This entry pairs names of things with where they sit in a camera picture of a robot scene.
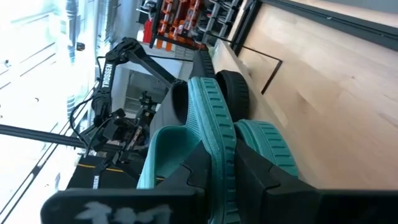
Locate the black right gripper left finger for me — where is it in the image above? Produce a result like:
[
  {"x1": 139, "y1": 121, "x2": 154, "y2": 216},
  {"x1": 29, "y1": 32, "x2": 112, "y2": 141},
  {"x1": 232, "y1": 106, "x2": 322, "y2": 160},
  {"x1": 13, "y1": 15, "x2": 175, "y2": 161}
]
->
[{"x1": 40, "y1": 145, "x2": 213, "y2": 224}]

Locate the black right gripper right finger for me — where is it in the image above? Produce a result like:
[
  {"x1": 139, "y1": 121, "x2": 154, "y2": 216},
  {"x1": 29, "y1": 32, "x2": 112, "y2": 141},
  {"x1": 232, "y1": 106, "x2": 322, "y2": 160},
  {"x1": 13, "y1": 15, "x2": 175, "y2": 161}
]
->
[{"x1": 234, "y1": 139, "x2": 398, "y2": 224}]

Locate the teal rubber slide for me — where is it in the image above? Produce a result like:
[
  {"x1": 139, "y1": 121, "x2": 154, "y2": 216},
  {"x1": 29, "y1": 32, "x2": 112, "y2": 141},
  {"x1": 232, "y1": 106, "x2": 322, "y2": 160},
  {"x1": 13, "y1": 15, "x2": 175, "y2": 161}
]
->
[
  {"x1": 136, "y1": 76, "x2": 242, "y2": 224},
  {"x1": 233, "y1": 119, "x2": 300, "y2": 179}
]

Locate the black rubber slide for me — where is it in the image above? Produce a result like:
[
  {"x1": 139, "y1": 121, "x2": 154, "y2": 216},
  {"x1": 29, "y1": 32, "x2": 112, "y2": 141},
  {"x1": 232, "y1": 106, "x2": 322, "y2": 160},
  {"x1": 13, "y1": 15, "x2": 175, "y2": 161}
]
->
[{"x1": 149, "y1": 70, "x2": 250, "y2": 138}]

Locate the red fire extinguisher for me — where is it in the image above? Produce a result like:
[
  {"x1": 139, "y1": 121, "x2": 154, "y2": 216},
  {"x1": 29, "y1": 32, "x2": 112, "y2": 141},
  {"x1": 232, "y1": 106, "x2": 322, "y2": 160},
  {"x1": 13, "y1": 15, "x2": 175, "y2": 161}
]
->
[{"x1": 142, "y1": 17, "x2": 155, "y2": 45}]

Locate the rack with orange bins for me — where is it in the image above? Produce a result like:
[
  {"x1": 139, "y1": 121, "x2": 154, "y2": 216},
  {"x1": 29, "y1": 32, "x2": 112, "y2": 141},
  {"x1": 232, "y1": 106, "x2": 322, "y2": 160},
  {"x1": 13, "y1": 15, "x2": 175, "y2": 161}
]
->
[{"x1": 136, "y1": 0, "x2": 247, "y2": 52}]

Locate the black cable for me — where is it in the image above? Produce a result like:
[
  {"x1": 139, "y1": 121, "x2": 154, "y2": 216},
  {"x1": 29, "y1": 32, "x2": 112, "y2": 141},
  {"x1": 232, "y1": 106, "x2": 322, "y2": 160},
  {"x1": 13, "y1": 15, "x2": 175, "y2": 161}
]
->
[{"x1": 68, "y1": 55, "x2": 107, "y2": 151}]

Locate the black rig frame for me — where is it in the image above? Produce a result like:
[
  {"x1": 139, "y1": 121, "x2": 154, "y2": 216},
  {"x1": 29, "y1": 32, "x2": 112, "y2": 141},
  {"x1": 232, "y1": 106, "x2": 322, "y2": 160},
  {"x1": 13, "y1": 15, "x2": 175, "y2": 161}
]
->
[{"x1": 0, "y1": 0, "x2": 398, "y2": 153}]

